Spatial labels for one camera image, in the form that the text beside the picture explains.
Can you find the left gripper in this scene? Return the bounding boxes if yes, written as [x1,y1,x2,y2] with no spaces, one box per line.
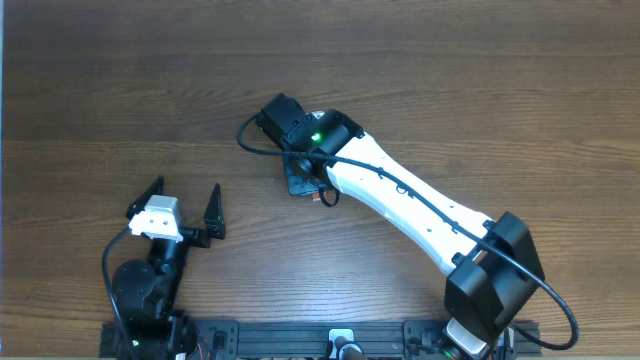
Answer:
[125,175,228,250]

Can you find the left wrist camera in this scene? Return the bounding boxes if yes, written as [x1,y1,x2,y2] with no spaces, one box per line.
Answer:
[127,194,185,243]

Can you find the mounting rail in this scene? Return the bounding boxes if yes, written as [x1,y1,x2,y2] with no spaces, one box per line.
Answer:
[99,319,542,360]

